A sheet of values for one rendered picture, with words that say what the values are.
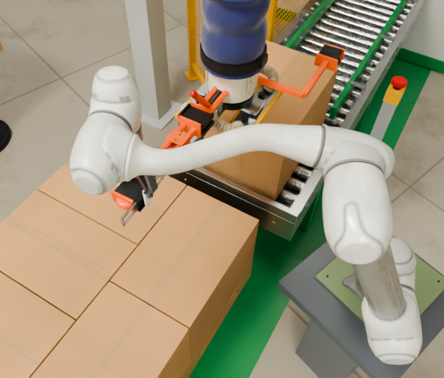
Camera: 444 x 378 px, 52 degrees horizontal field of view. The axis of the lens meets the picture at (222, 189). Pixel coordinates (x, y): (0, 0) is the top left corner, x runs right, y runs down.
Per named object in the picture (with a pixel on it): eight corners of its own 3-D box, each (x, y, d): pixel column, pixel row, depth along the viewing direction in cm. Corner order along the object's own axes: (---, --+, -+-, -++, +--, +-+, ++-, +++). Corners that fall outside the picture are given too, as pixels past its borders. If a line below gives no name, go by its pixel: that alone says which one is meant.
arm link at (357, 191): (418, 303, 149) (428, 372, 136) (367, 305, 155) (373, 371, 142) (386, 149, 95) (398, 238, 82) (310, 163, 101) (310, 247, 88)
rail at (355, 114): (412, 15, 348) (421, -9, 333) (419, 17, 346) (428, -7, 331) (283, 232, 222) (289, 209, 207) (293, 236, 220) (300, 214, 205)
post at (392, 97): (340, 210, 281) (391, 80, 203) (349, 214, 279) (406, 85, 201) (335, 217, 278) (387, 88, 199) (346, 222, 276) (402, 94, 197)
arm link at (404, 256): (400, 260, 164) (419, 228, 147) (406, 308, 153) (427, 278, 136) (355, 256, 166) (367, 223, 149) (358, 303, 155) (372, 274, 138)
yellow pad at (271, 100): (260, 84, 181) (262, 74, 177) (283, 93, 178) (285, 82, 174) (219, 137, 162) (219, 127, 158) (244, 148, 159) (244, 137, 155)
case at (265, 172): (258, 100, 260) (265, 39, 228) (322, 126, 248) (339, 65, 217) (203, 167, 227) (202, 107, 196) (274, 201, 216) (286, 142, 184)
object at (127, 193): (130, 182, 135) (128, 171, 131) (151, 192, 133) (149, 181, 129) (113, 202, 130) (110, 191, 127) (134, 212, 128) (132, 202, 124)
